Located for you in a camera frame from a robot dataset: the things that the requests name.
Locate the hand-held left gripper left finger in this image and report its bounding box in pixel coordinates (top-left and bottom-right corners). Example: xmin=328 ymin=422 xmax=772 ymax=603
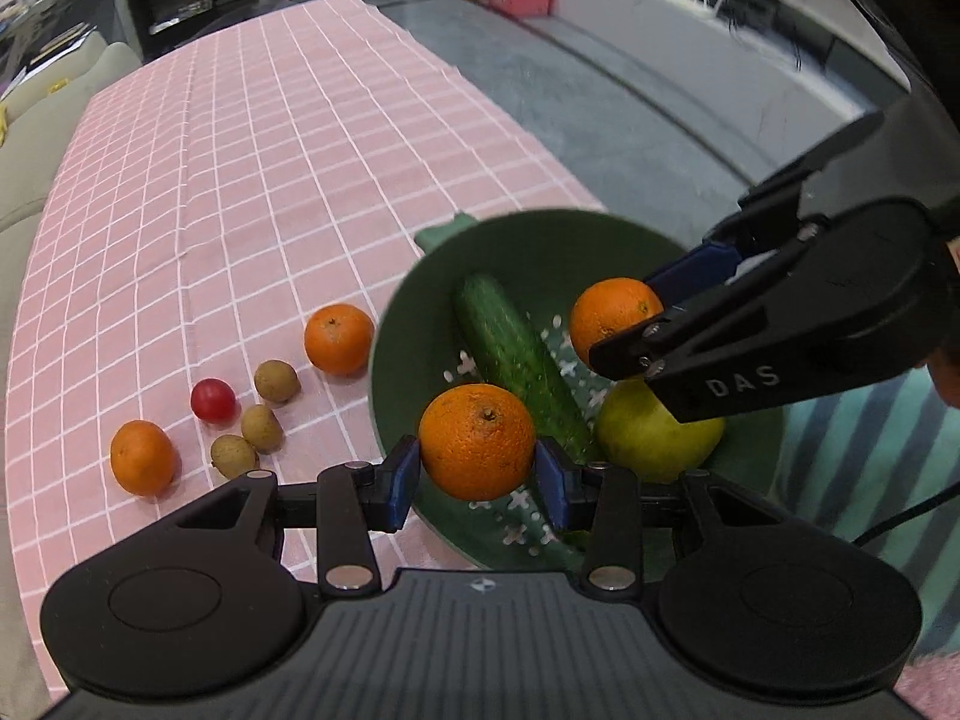
xmin=171 ymin=436 xmax=422 ymax=593

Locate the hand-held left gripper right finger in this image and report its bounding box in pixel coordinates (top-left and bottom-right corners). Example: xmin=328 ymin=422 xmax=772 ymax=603
xmin=534 ymin=439 xmax=796 ymax=592

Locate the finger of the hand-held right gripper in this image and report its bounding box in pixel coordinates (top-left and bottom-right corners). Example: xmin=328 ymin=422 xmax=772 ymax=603
xmin=645 ymin=111 xmax=887 ymax=310
xmin=589 ymin=221 xmax=833 ymax=382

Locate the small orange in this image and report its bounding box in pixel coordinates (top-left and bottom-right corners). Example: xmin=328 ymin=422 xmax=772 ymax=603
xmin=570 ymin=277 xmax=667 ymax=374
xmin=304 ymin=304 xmax=376 ymax=377
xmin=110 ymin=420 xmax=179 ymax=497

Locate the large orange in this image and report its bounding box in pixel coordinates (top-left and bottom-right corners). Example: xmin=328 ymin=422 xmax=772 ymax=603
xmin=418 ymin=384 xmax=537 ymax=502

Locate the green colander bowl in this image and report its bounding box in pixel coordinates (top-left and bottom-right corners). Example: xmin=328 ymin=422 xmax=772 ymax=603
xmin=369 ymin=208 xmax=785 ymax=572

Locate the yellow-green pear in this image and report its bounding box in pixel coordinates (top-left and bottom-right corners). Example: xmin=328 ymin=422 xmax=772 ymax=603
xmin=596 ymin=379 xmax=727 ymax=485

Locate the green cucumber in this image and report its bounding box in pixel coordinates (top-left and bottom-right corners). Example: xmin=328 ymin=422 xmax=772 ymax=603
xmin=452 ymin=274 xmax=599 ymax=467

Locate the teal striped clothing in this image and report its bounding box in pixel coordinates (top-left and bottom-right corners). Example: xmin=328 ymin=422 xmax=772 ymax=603
xmin=772 ymin=371 xmax=960 ymax=661

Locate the brown longan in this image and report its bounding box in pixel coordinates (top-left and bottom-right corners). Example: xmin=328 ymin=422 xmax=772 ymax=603
xmin=210 ymin=435 xmax=260 ymax=479
xmin=254 ymin=361 xmax=302 ymax=404
xmin=241 ymin=404 xmax=284 ymax=454

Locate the red cherry tomato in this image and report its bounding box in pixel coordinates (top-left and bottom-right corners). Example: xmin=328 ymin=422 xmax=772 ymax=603
xmin=190 ymin=379 xmax=236 ymax=422

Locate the pink checked tablecloth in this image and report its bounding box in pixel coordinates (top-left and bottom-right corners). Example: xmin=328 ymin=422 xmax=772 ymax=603
xmin=4 ymin=0 xmax=608 ymax=698

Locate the black shelf unit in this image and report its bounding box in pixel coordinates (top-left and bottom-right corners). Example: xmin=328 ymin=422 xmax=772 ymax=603
xmin=112 ymin=0 xmax=260 ymax=61

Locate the black cable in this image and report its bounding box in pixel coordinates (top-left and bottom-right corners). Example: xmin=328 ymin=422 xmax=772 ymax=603
xmin=851 ymin=484 xmax=960 ymax=545

